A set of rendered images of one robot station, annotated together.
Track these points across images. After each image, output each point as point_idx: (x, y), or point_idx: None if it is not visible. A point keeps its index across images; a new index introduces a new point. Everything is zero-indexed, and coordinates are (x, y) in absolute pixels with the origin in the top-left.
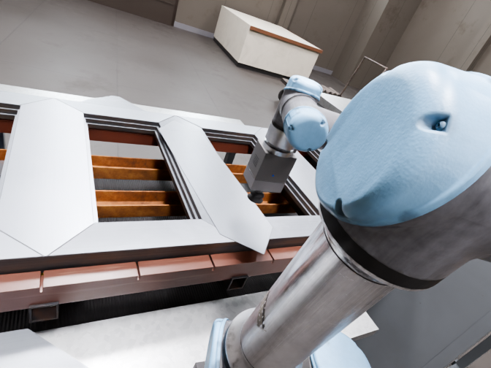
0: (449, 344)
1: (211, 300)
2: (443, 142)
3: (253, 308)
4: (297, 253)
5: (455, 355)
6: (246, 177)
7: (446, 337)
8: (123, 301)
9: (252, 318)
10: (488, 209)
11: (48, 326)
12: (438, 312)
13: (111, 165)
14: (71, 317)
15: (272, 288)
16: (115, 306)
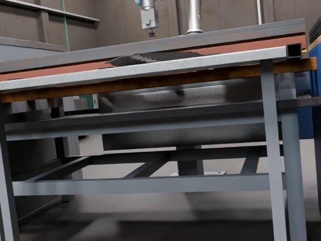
0: (71, 105)
1: (159, 108)
2: None
3: (192, 30)
4: (198, 1)
5: (74, 107)
6: (156, 25)
7: (69, 105)
8: (201, 104)
9: (199, 21)
10: None
11: (235, 101)
12: (64, 99)
13: (176, 82)
14: (226, 102)
15: (198, 11)
16: (206, 104)
